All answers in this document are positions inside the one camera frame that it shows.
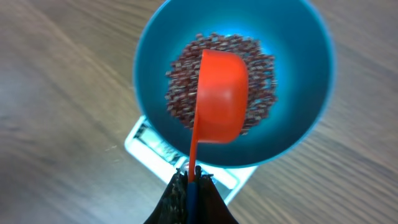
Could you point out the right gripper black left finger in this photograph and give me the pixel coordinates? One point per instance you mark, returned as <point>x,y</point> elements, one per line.
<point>171,208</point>

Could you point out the white kitchen scale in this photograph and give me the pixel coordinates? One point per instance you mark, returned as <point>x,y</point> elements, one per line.
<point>163,160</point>

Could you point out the red beans in bowl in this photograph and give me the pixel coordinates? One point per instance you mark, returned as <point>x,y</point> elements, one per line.
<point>183,77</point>

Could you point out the red measuring scoop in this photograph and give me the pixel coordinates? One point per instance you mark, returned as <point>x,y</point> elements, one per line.
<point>222,97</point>

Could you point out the blue bowl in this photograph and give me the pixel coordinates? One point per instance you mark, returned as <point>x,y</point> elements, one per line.
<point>293,31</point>

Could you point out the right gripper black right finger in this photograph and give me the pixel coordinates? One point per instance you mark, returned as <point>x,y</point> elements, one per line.
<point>211,208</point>

